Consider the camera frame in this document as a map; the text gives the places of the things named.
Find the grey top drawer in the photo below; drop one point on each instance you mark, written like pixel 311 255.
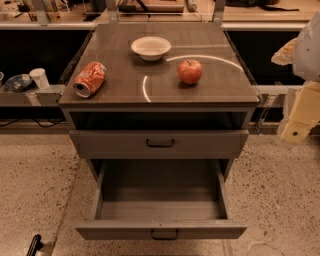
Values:
pixel 161 144

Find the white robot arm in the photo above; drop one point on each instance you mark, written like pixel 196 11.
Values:
pixel 303 53

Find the black object on floor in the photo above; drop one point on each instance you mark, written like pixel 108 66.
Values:
pixel 35 245

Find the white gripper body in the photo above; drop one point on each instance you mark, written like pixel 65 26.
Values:
pixel 308 55

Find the grey drawer cabinet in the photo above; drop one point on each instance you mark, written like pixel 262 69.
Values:
pixel 148 95

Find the crushed orange soda can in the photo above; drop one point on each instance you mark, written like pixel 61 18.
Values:
pixel 90 79

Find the dark blue bowl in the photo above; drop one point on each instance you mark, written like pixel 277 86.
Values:
pixel 19 83

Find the grey drawer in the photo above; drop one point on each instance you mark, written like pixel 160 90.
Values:
pixel 161 144
pixel 160 200

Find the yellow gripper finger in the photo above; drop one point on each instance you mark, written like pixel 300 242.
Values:
pixel 294 132

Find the white paper cup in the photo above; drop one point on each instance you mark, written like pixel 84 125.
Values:
pixel 40 78

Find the white bowl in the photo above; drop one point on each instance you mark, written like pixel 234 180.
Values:
pixel 151 48

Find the red apple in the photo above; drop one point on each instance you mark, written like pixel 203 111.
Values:
pixel 190 71

